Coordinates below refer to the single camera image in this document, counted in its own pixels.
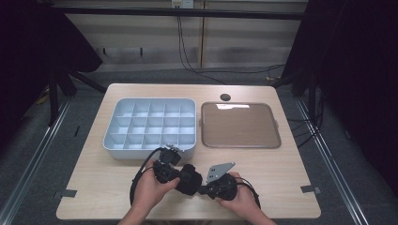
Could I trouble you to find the black metal stand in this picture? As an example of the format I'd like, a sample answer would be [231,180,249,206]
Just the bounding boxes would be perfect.
[47,69,108,128]

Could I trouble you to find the black horizontal bar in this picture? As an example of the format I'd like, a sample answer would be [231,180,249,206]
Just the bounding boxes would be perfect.
[51,6,307,21]

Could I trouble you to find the black sock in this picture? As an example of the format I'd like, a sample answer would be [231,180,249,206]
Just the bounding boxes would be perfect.
[174,163,204,197]

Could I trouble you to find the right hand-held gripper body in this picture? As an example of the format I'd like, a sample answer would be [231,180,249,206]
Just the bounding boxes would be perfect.
[206,161,238,202]

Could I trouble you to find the person's right hand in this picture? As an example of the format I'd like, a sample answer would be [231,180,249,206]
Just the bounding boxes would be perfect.
[217,171,261,217]

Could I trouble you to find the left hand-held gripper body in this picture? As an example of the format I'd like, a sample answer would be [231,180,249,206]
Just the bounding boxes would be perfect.
[152,143,183,185]

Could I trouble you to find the bundle of black cables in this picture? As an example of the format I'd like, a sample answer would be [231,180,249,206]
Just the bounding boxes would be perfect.
[286,85,326,150]

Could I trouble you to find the pale divided storage box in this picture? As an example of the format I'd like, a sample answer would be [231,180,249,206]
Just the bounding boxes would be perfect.
[102,97,198,160]

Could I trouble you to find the person's left hand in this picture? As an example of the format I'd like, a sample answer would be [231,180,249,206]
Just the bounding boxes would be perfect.
[133,159,182,209]

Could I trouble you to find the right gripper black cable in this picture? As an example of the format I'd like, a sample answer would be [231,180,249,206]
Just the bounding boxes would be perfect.
[235,175,262,209]

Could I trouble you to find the brown square tray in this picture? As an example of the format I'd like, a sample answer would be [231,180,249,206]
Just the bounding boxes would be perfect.
[200,101,283,149]

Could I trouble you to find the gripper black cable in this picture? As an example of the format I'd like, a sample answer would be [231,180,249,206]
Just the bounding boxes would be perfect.
[235,175,262,209]
[129,146,164,206]

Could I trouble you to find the black wall cable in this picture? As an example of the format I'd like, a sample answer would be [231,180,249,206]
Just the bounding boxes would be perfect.
[176,7,228,85]

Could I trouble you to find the black floor cable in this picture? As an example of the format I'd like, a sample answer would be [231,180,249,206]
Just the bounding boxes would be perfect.
[200,63,286,79]

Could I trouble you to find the white wall socket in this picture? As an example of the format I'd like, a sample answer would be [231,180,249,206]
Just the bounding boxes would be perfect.
[171,0,194,9]

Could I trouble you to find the grey tape strip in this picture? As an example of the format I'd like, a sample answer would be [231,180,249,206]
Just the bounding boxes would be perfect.
[299,184,323,195]
[53,188,78,200]

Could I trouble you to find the metal floor rail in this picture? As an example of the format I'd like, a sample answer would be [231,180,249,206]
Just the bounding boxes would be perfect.
[0,98,73,225]
[295,97,372,225]

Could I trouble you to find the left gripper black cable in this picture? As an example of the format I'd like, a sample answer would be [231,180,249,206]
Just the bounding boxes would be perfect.
[129,146,164,206]

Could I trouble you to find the dark curtain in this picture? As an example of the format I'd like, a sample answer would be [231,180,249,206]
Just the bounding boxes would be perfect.
[0,0,104,154]
[281,0,398,196]

